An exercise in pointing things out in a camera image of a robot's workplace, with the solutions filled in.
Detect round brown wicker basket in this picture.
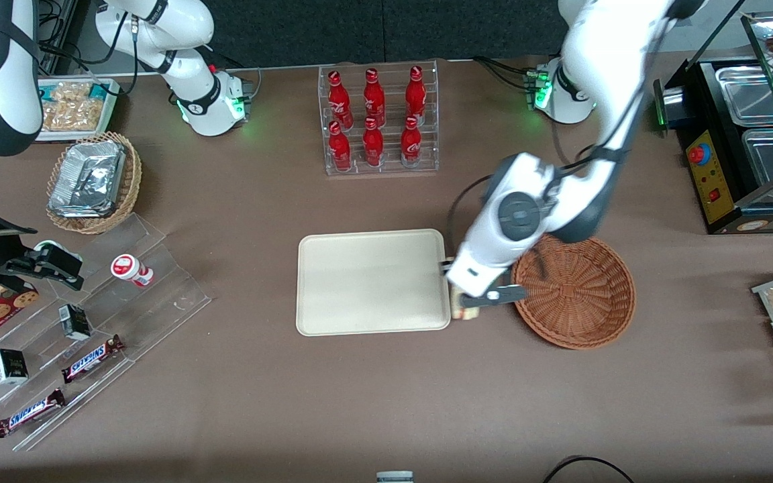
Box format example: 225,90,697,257
511,233,637,350

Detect black left base cables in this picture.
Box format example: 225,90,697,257
472,56,536,92

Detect small black box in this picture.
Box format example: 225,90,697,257
0,349,30,385
58,304,93,341

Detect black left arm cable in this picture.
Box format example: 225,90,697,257
445,144,629,261

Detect red white yogurt bottle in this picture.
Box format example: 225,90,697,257
111,254,154,288

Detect black right base cable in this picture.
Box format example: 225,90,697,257
207,46,261,89

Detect black food warmer cabinet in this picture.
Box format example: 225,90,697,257
653,10,773,235

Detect silver foil packets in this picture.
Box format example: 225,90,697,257
48,140,127,218

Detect light tan wicker basket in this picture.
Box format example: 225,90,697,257
46,131,143,235

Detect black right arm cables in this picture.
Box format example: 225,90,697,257
38,0,141,95

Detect clear acrylic stepped stand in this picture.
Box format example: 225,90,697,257
0,213,213,452

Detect cream rectangular tray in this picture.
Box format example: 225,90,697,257
296,229,452,337

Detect brown Snickers bar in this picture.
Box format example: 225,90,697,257
61,334,124,384
0,388,66,439

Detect triangular sandwich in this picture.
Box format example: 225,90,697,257
450,278,481,322

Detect clear acrylic bottle rack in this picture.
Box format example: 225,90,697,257
318,60,440,176

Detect red cola bottle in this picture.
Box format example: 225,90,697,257
405,65,427,125
328,121,353,172
362,117,385,168
328,70,354,129
364,68,387,128
400,115,423,168

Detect clear bagged snack packs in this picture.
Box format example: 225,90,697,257
40,81,107,132

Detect white snack tray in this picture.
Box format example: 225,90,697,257
36,78,121,143

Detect black floor cable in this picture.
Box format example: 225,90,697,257
542,455,635,483

